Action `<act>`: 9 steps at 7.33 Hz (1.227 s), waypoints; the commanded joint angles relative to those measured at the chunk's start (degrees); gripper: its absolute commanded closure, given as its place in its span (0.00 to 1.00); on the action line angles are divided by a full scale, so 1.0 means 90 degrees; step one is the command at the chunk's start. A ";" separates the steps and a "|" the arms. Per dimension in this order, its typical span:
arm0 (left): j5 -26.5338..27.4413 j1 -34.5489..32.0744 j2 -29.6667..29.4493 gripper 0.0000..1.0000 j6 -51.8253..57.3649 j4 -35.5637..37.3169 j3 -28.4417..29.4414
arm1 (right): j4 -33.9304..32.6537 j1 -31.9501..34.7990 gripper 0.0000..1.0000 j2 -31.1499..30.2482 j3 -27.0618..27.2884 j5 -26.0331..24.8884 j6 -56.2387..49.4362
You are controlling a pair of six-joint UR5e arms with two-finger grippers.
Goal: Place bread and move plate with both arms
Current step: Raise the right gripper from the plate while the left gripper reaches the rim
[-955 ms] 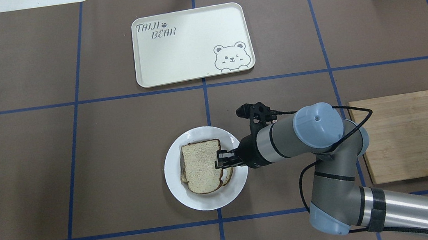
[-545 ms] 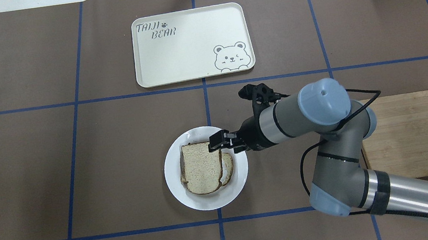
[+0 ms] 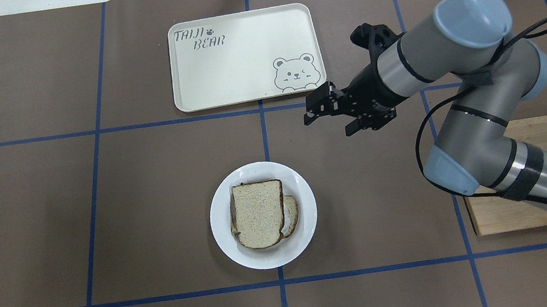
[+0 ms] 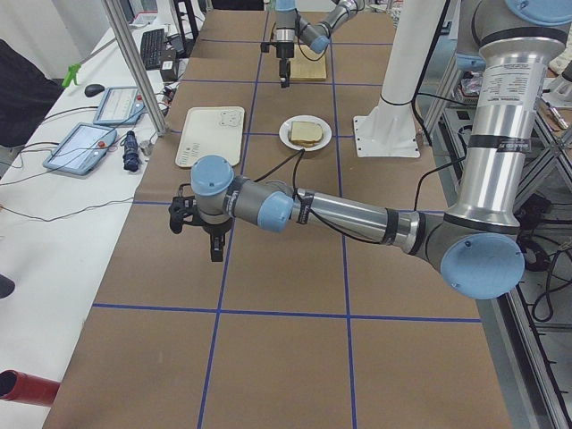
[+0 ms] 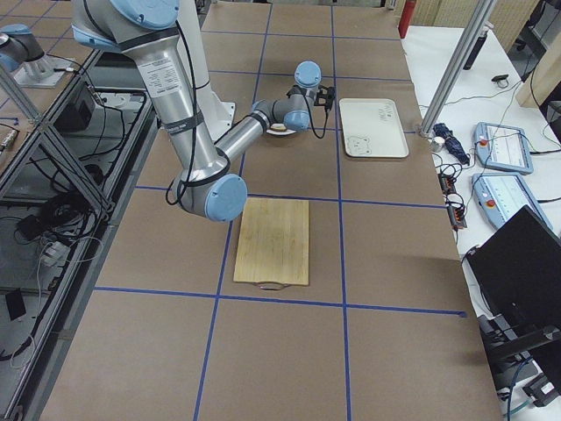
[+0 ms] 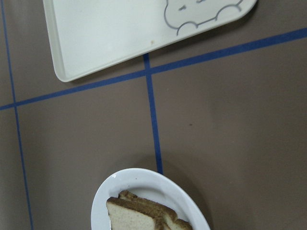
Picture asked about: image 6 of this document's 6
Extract bread slice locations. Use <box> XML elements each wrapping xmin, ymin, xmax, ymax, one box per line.
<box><xmin>118</xmin><ymin>190</ymin><xmax>192</xmax><ymax>230</ymax></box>
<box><xmin>106</xmin><ymin>197</ymin><xmax>173</xmax><ymax>230</ymax></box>

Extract white round plate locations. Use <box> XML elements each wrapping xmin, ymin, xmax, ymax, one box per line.
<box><xmin>91</xmin><ymin>168</ymin><xmax>210</xmax><ymax>230</ymax></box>

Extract bread slice on plate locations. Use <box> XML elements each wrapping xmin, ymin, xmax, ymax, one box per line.
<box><xmin>118</xmin><ymin>190</ymin><xmax>192</xmax><ymax>230</ymax></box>

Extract cream bear tray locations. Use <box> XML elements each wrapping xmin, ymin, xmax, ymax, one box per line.
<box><xmin>43</xmin><ymin>0</ymin><xmax>256</xmax><ymax>82</ymax></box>

